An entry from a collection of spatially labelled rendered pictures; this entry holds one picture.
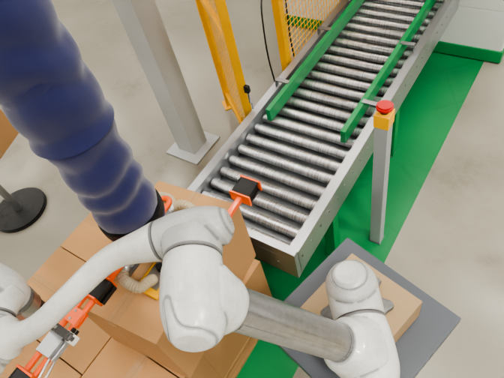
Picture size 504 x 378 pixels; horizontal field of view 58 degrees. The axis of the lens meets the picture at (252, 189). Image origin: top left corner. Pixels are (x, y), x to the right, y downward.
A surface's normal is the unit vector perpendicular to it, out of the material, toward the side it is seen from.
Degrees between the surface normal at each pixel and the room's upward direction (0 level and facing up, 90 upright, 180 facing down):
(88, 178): 77
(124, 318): 0
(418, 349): 0
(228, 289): 58
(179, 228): 16
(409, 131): 0
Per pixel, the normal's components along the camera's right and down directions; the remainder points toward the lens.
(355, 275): -0.32, -0.71
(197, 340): -0.01, 0.71
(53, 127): 0.25, 0.83
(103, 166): 0.57, 0.43
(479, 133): -0.18, -0.61
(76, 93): 0.84, -0.08
